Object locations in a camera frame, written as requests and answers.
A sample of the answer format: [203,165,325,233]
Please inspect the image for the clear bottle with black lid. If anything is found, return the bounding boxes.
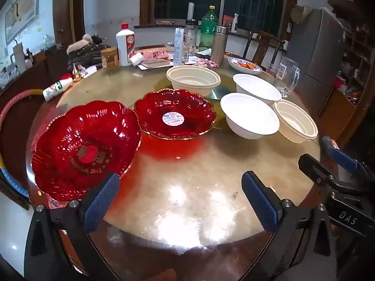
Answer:
[184,19,197,56]

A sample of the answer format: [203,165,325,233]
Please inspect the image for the white paper packet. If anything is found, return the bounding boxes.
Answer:
[79,64,103,78]

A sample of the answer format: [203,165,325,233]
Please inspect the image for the green plastic bottle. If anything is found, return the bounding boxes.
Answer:
[199,5,220,52]

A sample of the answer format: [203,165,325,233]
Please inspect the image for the framed wall painting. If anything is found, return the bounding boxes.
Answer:
[4,0,41,44]

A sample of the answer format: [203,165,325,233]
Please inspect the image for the tray of sliced meat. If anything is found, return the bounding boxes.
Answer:
[138,59,175,70]

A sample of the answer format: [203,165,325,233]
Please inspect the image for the brown spread jar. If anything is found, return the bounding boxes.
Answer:
[101,47,120,68]

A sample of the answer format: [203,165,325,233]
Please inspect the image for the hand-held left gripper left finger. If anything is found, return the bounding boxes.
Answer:
[24,171,126,281]

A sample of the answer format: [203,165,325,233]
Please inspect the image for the white foam bowl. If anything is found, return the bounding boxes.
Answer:
[233,73,282,106]
[220,92,280,140]

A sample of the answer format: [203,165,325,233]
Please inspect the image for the silver turntable disc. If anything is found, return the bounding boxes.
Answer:
[205,85,236,100]

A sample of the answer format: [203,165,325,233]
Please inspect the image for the wooden chair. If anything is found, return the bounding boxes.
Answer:
[242,31,286,71]

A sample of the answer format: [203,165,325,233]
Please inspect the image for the white tumbler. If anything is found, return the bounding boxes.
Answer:
[12,42,27,74]

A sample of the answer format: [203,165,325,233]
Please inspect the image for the beige bag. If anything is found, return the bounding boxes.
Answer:
[290,5,313,24]

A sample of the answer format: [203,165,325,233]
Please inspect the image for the clear glass mug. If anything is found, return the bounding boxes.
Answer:
[274,57,301,98]

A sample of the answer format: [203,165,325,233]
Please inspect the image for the grey refrigerator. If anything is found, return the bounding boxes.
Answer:
[285,6,348,116]

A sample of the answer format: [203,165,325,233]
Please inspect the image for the wooden door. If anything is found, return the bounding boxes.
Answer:
[53,0,85,47]

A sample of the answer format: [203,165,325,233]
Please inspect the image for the white milk bottle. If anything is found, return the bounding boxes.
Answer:
[43,74,74,102]

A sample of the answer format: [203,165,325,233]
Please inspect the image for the gold glitter turntable mat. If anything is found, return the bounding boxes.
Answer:
[157,70,239,130]

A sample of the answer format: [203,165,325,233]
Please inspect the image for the dark window with wooden frame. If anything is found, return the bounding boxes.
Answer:
[140,0,298,36]

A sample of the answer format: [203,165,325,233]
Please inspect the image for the white and blue carton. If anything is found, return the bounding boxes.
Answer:
[173,27,185,67]

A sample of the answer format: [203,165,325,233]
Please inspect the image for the wooden shelf cabinet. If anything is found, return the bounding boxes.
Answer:
[322,0,375,150]

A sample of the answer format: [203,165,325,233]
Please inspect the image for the multicolour hoop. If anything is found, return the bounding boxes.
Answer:
[0,89,44,196]

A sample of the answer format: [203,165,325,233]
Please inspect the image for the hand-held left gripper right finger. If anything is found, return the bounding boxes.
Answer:
[241,170,343,281]

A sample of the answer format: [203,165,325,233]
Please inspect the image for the beige plastic bowl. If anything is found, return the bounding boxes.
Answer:
[166,66,221,97]
[273,100,319,144]

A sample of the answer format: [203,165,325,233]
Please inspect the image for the white liquor bottle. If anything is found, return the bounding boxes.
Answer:
[116,23,135,67]

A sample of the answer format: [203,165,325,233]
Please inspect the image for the blue patterned plate with food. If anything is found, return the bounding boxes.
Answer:
[228,57,263,74]

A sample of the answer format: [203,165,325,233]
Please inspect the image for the dark jacket with fur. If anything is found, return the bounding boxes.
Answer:
[67,33,112,69]

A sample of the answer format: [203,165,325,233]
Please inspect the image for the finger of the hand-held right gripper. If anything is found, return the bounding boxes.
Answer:
[298,154,340,186]
[321,136,359,173]

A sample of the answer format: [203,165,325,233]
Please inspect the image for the pink snack packets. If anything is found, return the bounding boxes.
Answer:
[195,59,219,68]

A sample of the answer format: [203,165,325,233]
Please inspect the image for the red glass plate with sticker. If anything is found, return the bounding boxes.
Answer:
[134,89,217,140]

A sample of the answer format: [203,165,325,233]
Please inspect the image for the steel thermos flask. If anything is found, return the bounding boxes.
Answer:
[210,26,230,66]

